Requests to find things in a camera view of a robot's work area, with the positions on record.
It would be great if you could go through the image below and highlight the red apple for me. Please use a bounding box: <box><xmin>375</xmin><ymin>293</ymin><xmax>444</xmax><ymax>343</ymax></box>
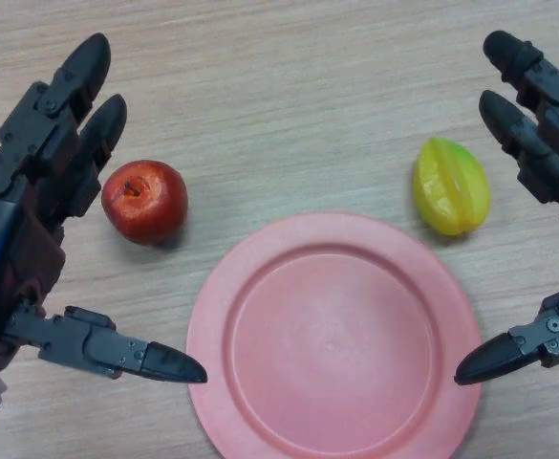
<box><xmin>100</xmin><ymin>160</ymin><xmax>189</xmax><ymax>247</ymax></box>

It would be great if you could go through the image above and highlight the yellow green starfruit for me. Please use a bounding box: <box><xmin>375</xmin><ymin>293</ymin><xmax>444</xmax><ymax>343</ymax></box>
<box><xmin>412</xmin><ymin>137</ymin><xmax>492</xmax><ymax>238</ymax></box>

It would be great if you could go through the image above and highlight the pink round plate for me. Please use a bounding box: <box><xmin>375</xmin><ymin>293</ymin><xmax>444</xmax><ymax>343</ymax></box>
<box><xmin>185</xmin><ymin>212</ymin><xmax>484</xmax><ymax>459</ymax></box>

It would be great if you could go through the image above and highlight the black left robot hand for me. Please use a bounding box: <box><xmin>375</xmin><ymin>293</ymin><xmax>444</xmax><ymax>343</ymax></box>
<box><xmin>0</xmin><ymin>32</ymin><xmax>209</xmax><ymax>385</ymax></box>

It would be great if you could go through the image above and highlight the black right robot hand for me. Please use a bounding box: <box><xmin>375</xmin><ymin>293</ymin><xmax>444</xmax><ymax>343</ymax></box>
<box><xmin>454</xmin><ymin>30</ymin><xmax>559</xmax><ymax>386</ymax></box>

